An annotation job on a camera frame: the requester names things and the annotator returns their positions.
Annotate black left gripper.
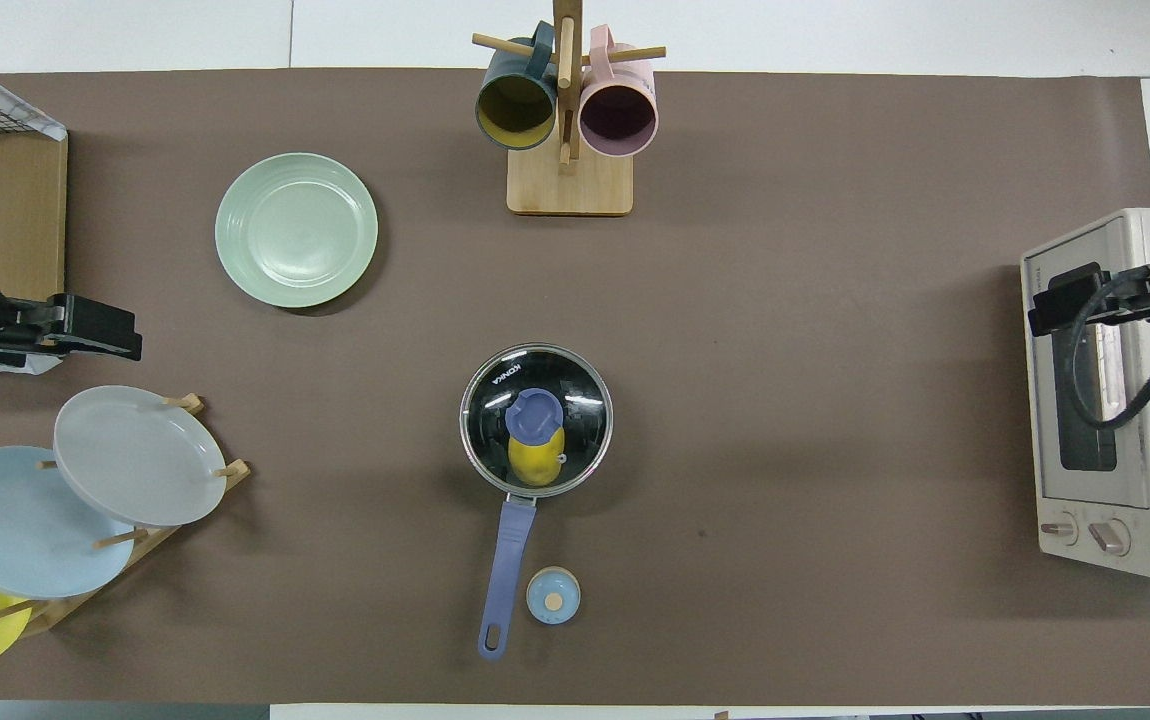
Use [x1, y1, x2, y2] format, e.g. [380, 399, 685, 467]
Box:
[0, 293, 143, 363]

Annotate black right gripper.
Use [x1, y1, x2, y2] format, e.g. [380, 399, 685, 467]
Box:
[1031, 262, 1150, 338]

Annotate glass lid with blue knob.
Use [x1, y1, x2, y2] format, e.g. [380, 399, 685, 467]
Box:
[459, 343, 614, 499]

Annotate grey plate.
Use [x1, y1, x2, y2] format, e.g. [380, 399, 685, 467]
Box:
[53, 385, 228, 528]

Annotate green plate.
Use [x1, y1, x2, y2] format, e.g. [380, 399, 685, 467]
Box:
[215, 152, 379, 309]

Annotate light blue plate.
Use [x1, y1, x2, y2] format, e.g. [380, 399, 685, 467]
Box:
[0, 445, 136, 601]

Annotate wooden plate rack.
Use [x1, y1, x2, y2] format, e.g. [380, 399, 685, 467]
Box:
[0, 393, 252, 641]

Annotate white crumpled plastic piece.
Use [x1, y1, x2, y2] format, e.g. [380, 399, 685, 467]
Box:
[0, 350, 64, 377]

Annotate beige toaster oven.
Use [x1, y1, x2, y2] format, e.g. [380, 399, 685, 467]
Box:
[1020, 208, 1150, 581]

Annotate brown table mat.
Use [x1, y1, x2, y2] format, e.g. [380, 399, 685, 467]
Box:
[0, 68, 1150, 707]

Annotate dark teal mug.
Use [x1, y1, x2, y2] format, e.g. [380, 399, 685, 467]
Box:
[475, 22, 559, 152]

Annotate pink mug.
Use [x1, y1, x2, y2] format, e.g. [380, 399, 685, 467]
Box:
[578, 25, 659, 159]

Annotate wooden mug tree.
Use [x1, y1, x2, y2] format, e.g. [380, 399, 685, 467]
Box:
[472, 0, 667, 217]

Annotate small blue knob lid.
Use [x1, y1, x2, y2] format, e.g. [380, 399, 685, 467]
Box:
[526, 566, 582, 626]

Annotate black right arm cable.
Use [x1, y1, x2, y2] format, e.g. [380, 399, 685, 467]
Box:
[1065, 255, 1150, 431]

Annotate wooden wire basket shelf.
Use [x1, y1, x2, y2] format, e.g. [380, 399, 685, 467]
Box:
[0, 75, 69, 303]

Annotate black wire basket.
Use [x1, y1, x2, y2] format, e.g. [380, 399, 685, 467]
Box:
[0, 85, 54, 139]

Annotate dark pot with purple handle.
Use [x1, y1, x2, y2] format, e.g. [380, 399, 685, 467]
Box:
[459, 343, 614, 661]

